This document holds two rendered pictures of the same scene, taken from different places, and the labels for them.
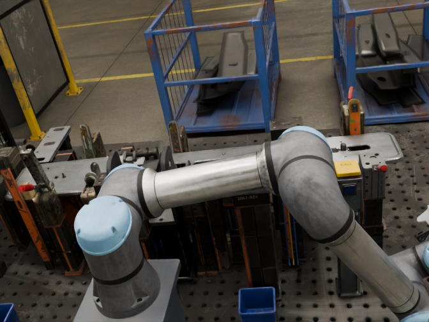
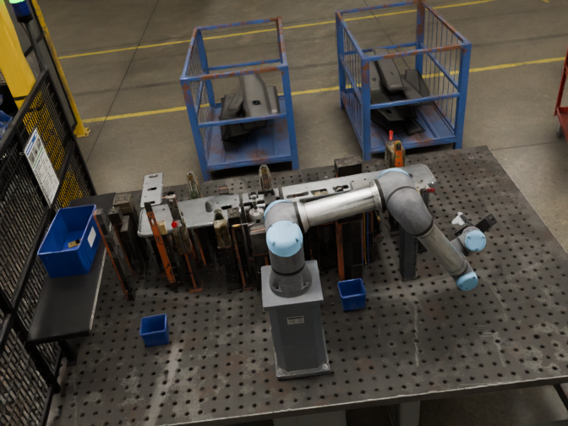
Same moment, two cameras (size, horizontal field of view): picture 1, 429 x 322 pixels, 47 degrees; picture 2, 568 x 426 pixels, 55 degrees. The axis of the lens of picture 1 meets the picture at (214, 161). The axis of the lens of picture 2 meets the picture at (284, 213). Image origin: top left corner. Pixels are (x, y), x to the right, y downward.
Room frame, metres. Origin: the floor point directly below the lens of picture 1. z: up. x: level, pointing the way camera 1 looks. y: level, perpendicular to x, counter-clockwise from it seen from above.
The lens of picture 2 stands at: (-0.54, 0.55, 2.43)
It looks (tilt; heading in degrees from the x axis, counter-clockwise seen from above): 36 degrees down; 347
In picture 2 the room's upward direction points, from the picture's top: 8 degrees counter-clockwise
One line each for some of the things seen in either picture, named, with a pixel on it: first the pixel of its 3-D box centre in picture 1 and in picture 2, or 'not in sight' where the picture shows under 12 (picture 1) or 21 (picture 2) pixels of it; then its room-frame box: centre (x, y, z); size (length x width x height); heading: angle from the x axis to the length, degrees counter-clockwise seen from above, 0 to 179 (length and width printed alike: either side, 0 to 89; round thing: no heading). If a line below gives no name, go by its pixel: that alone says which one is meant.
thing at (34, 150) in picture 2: not in sight; (40, 168); (1.72, 1.08, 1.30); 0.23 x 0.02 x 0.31; 171
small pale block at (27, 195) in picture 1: (43, 225); (170, 254); (1.42, 0.65, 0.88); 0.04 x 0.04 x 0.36; 81
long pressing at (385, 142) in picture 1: (195, 163); (286, 196); (1.46, 0.07, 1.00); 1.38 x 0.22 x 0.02; 81
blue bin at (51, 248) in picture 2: not in sight; (73, 239); (1.42, 1.01, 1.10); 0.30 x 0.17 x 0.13; 165
